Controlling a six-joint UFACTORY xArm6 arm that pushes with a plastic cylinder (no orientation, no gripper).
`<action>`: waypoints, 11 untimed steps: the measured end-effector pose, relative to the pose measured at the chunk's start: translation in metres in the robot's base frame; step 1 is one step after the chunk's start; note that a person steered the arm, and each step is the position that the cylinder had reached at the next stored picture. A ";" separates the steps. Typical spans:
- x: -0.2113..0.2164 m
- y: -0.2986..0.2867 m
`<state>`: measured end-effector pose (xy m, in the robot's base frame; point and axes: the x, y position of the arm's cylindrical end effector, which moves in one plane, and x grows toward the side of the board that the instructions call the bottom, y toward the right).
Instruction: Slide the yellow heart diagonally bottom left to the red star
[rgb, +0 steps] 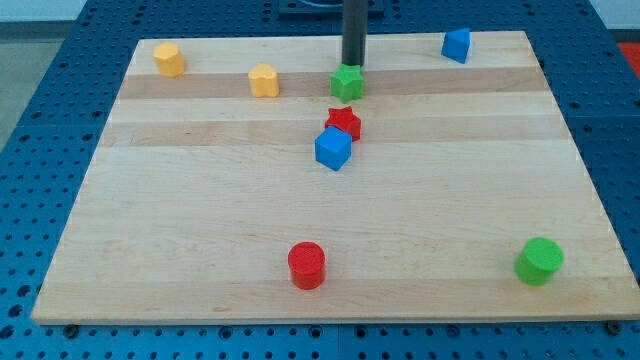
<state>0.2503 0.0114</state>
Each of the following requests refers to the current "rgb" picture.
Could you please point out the yellow heart block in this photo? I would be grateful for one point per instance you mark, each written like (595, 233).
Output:
(263, 80)

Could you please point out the light wooden board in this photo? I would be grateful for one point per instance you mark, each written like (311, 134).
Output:
(198, 190)

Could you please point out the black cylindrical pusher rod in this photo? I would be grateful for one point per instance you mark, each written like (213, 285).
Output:
(354, 31)

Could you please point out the red cylinder block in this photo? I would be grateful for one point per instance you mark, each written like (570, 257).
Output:
(306, 261)

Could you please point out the green star block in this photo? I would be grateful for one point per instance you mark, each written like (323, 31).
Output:
(347, 83)

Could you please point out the red star block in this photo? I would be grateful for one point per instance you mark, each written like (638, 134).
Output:
(345, 120)

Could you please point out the yellow hexagon block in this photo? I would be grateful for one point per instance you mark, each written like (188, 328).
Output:
(169, 59)

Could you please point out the blue cube block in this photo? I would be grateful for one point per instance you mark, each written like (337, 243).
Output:
(333, 148)

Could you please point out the blue triangular prism block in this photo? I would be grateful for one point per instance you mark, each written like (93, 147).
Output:
(456, 45)

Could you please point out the green cylinder block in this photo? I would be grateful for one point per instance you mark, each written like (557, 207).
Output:
(538, 261)

